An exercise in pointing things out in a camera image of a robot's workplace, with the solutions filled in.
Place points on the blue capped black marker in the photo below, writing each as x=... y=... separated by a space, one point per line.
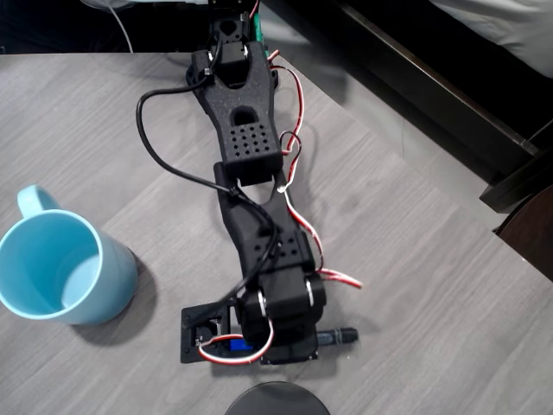
x=341 y=336

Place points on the light blue mug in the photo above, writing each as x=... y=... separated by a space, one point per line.
x=116 y=268

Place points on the dark round stand base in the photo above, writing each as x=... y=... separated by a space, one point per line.
x=276 y=400

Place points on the dark brown round furniture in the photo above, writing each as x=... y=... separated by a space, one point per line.
x=531 y=238

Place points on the green circuit board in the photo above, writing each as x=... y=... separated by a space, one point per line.
x=259 y=30

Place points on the white sheet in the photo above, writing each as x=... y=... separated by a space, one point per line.
x=129 y=3

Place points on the white bedding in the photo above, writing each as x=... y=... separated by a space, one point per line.
x=510 y=26

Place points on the small black camera module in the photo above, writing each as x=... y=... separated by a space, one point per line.
x=206 y=333

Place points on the black gripper camera mount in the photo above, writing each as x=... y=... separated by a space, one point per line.
x=188 y=337

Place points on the dark wooden bed frame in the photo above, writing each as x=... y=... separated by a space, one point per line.
x=432 y=86

